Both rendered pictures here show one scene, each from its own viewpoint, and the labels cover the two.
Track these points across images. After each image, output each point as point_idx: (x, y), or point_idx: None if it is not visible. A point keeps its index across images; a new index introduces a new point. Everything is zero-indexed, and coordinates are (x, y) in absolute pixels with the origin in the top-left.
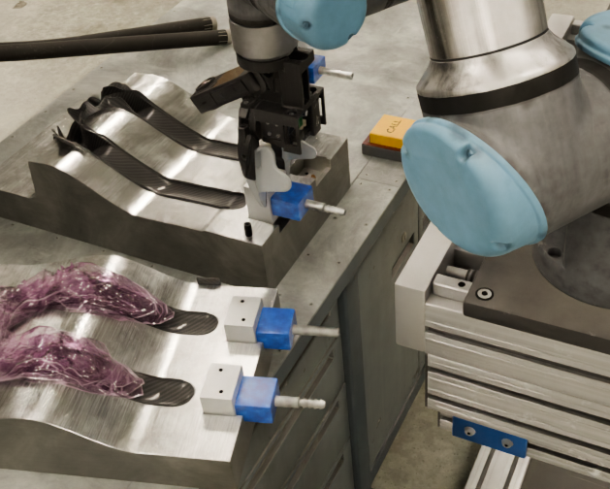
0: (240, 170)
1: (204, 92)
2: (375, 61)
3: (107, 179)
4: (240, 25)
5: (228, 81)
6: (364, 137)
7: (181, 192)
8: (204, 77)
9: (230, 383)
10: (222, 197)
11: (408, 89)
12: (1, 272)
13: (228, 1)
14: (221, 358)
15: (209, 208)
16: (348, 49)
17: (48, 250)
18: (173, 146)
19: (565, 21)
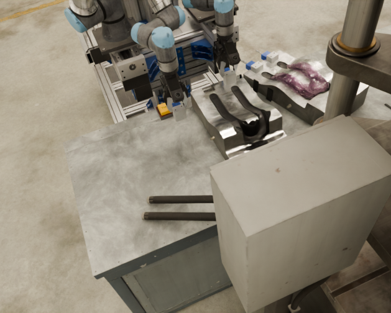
0: (224, 97)
1: (238, 54)
2: (125, 150)
3: (262, 106)
4: (226, 33)
5: (234, 45)
6: (169, 120)
7: (243, 102)
8: (179, 184)
9: (271, 53)
10: (235, 93)
11: (135, 130)
12: (304, 104)
13: (233, 17)
14: (266, 66)
15: (242, 90)
16: (123, 163)
17: (285, 132)
18: (234, 113)
19: (120, 61)
